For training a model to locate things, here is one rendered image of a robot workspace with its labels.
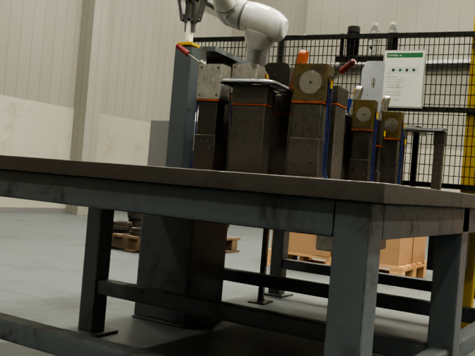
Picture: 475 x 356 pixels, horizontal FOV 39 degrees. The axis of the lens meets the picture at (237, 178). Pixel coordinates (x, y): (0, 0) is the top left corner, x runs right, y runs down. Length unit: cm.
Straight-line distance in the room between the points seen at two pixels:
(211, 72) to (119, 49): 917
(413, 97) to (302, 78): 165
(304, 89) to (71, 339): 99
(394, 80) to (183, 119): 163
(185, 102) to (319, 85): 54
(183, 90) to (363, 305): 124
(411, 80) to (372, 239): 236
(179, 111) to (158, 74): 975
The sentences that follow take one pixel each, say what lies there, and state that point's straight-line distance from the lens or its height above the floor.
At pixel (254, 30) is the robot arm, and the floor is 133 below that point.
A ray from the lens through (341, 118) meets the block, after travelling 235.
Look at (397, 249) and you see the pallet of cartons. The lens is 535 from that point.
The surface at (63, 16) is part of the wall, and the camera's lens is 1056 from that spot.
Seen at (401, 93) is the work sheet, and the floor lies 122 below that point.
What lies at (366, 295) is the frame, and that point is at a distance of 141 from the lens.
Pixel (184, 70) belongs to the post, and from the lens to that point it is 241.
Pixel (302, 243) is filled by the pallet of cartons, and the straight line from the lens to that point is 562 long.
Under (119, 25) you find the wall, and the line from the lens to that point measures 1142.
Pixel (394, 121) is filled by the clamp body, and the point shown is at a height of 100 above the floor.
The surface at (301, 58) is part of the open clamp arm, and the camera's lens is 214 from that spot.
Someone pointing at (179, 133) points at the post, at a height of 83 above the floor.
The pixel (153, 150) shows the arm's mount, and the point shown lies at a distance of 327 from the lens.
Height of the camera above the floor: 68
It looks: level
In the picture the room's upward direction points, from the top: 5 degrees clockwise
